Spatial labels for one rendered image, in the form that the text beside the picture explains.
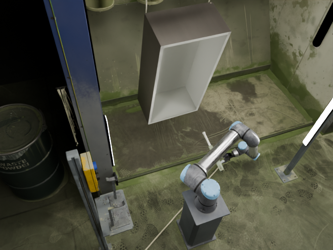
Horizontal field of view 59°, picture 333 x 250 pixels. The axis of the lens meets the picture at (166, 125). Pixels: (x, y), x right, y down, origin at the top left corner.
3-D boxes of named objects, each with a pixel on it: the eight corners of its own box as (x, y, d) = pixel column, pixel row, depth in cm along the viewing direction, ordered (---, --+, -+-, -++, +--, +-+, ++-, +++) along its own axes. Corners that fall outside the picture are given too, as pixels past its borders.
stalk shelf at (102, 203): (94, 199, 228) (94, 198, 227) (122, 190, 234) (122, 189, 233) (103, 237, 210) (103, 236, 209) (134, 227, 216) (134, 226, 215)
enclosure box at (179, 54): (137, 98, 333) (144, 13, 228) (185, 86, 350) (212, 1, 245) (147, 124, 319) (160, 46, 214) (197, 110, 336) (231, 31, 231)
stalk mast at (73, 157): (102, 249, 279) (65, 151, 152) (108, 247, 281) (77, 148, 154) (103, 255, 276) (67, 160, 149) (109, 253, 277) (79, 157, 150)
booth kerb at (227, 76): (92, 110, 383) (91, 103, 373) (92, 109, 384) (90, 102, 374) (268, 70, 452) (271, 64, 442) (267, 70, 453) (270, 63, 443)
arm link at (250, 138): (262, 135, 245) (261, 154, 307) (250, 126, 251) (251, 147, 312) (253, 146, 245) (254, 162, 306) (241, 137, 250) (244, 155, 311)
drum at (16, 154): (2, 202, 303) (-40, 154, 234) (19, 155, 339) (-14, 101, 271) (60, 202, 306) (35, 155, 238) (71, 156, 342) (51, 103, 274)
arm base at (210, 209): (221, 209, 243) (223, 204, 235) (199, 216, 238) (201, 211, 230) (210, 189, 254) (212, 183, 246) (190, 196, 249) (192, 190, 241)
